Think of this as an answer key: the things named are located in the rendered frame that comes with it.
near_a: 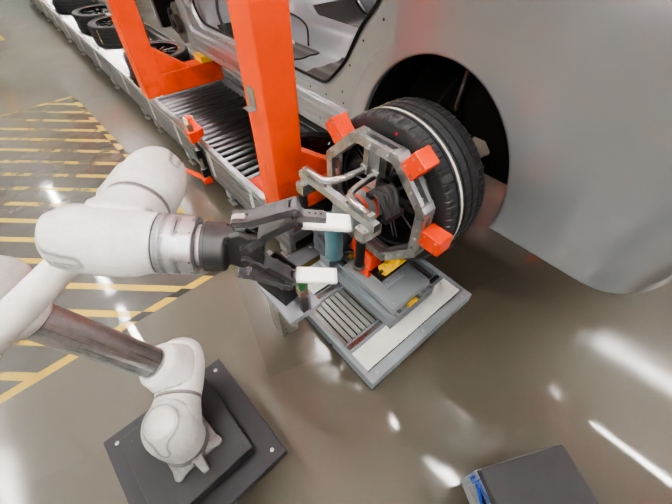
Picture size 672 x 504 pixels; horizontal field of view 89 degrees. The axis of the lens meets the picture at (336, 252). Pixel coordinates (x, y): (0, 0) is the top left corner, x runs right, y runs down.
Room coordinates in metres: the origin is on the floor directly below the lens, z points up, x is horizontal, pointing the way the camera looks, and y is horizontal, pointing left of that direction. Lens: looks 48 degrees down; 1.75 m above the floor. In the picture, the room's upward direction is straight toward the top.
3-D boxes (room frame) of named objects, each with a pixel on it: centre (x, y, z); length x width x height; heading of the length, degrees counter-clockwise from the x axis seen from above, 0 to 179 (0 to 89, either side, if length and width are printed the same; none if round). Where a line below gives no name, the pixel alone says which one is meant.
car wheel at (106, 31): (5.20, 2.87, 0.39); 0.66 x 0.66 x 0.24
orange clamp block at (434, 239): (0.88, -0.36, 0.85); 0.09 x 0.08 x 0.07; 40
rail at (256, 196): (2.43, 1.06, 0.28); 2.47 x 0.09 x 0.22; 40
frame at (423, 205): (1.11, -0.16, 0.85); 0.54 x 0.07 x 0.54; 40
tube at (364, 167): (1.11, 0.00, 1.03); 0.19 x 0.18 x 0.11; 130
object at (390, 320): (1.24, -0.27, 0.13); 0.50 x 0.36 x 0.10; 40
